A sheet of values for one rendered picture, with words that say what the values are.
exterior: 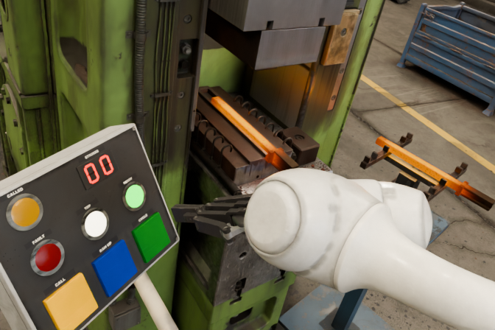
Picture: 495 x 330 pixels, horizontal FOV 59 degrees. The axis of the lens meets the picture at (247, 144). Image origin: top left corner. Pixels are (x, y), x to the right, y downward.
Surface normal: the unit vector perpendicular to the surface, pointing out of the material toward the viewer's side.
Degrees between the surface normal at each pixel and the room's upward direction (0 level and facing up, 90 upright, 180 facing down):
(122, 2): 90
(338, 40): 90
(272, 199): 68
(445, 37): 89
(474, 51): 89
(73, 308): 60
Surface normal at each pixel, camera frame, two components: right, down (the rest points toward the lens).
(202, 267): -0.43, -0.47
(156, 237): 0.82, -0.07
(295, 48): 0.55, 0.53
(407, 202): -0.01, -0.59
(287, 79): -0.81, 0.20
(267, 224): -0.68, -0.20
